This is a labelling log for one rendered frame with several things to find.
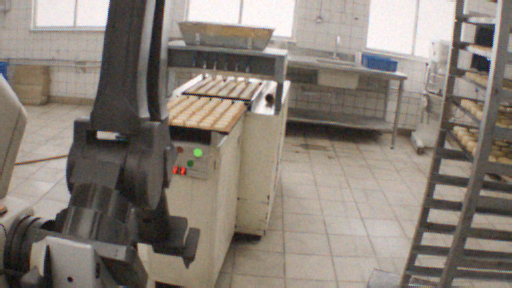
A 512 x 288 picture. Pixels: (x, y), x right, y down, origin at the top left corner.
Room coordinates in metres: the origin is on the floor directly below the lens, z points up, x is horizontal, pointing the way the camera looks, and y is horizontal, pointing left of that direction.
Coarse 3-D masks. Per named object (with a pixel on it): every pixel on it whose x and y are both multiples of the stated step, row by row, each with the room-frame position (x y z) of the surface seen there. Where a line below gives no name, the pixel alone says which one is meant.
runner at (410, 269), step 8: (408, 272) 1.36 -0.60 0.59; (416, 272) 1.36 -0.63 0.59; (424, 272) 1.36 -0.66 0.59; (432, 272) 1.35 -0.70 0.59; (440, 272) 1.35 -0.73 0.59; (456, 272) 1.34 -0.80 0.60; (464, 272) 1.33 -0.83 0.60; (472, 272) 1.33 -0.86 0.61; (480, 272) 1.32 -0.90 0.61; (488, 272) 1.32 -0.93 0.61; (496, 272) 1.31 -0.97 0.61; (504, 272) 1.31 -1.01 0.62; (480, 280) 1.30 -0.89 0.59; (488, 280) 1.29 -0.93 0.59; (496, 280) 1.29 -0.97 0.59; (504, 280) 1.29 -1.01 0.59
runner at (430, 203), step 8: (424, 200) 1.37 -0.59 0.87; (432, 200) 1.37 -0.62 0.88; (440, 200) 1.36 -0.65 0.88; (448, 200) 1.36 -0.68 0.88; (432, 208) 1.34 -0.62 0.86; (440, 208) 1.34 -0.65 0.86; (448, 208) 1.35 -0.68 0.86; (456, 208) 1.35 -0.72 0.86; (480, 208) 1.34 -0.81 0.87; (488, 208) 1.33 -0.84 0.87; (496, 216) 1.30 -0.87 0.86; (504, 216) 1.30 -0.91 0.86
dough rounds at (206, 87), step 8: (208, 80) 3.00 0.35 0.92; (216, 80) 3.02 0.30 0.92; (192, 88) 2.67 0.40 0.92; (200, 88) 2.76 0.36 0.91; (208, 88) 2.72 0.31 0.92; (216, 88) 2.73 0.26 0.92; (224, 88) 2.75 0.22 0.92; (232, 88) 2.80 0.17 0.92; (240, 88) 2.80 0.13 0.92; (248, 88) 2.83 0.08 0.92; (256, 88) 2.96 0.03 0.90; (232, 96) 2.56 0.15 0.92; (240, 96) 2.56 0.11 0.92; (248, 96) 2.60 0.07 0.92
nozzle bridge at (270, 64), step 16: (176, 48) 2.59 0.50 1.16; (192, 48) 2.59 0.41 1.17; (208, 48) 2.58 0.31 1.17; (224, 48) 2.60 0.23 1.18; (176, 64) 2.68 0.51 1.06; (192, 64) 2.67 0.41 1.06; (208, 64) 2.66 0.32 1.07; (224, 64) 2.65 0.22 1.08; (240, 64) 2.65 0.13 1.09; (256, 64) 2.64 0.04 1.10; (272, 64) 2.63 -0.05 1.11; (272, 80) 2.58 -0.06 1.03
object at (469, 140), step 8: (456, 128) 1.30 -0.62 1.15; (464, 128) 1.31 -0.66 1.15; (456, 136) 1.27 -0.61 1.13; (464, 136) 1.20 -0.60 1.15; (472, 136) 1.23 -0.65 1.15; (464, 144) 1.18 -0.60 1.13; (472, 144) 1.12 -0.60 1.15; (496, 144) 1.17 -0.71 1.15; (504, 144) 1.16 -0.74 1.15; (472, 152) 1.07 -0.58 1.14; (496, 152) 1.06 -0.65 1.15; (504, 152) 1.10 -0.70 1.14; (488, 160) 0.98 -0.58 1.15; (496, 160) 0.99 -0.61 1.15; (504, 160) 0.99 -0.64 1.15
